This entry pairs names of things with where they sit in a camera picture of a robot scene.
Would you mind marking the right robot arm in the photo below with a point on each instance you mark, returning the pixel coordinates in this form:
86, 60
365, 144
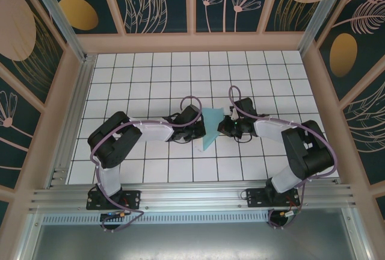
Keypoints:
270, 127

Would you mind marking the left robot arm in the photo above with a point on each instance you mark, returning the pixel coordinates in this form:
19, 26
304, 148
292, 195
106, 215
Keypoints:
153, 130

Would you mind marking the aluminium mounting rail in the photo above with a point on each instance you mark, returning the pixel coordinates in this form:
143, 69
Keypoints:
192, 195

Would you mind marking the grey metal sheet panel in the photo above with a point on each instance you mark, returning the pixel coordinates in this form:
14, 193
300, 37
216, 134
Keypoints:
192, 242

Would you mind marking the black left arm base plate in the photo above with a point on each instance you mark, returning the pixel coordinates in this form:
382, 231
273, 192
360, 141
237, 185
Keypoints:
130, 198

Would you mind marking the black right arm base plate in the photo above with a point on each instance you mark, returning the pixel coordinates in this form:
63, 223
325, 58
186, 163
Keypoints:
255, 197

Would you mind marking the light blue paper sheet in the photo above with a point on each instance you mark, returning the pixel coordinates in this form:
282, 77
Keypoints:
210, 121

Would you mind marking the aluminium frame post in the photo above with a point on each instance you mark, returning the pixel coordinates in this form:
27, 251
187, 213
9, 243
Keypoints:
322, 10
60, 16

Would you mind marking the aluminium side rail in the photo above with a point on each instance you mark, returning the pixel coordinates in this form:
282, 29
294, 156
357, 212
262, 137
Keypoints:
79, 97

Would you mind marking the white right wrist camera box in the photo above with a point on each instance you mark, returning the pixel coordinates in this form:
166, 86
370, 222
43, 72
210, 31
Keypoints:
234, 115

